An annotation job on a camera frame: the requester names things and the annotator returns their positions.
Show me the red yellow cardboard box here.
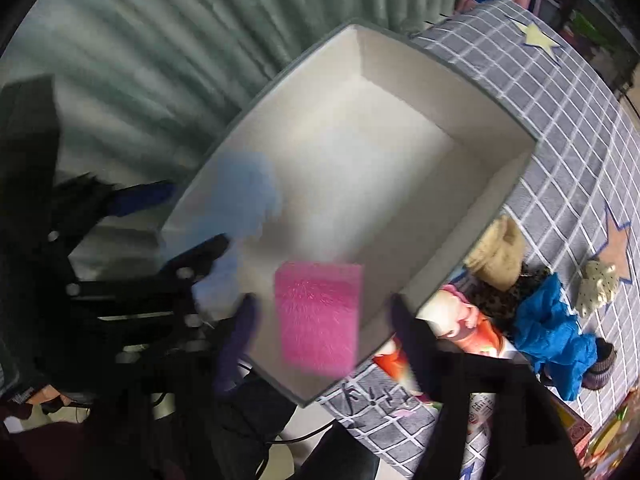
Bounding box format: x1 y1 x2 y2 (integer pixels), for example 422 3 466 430
549 393 592 460

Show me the grey checked star tablecloth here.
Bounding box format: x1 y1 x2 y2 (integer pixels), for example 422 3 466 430
319 0 639 479

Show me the light blue fluffy cloth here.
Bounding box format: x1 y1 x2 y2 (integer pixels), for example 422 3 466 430
160 152 282 320

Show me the cream polka dot scrunchie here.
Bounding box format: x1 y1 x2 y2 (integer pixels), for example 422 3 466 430
575 259 620 318

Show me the leopard print scrunchie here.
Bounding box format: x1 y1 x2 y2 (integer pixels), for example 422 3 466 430
471 263 551 337

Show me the green corrugated sofa cover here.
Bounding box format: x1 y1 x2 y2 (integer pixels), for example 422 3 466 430
0 0 467 281

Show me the pink sponge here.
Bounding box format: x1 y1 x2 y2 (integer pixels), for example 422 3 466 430
273 261 363 378

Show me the dark knitted small item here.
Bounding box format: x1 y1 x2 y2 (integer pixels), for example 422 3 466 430
582 337 617 391

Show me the beige knitted soft item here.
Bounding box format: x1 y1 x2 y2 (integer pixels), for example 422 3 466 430
463 214 526 292

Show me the floral tissue pack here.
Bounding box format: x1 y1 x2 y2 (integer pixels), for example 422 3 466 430
372 284 516 403

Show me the white open storage box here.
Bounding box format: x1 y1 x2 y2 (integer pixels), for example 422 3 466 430
201 22 536 406

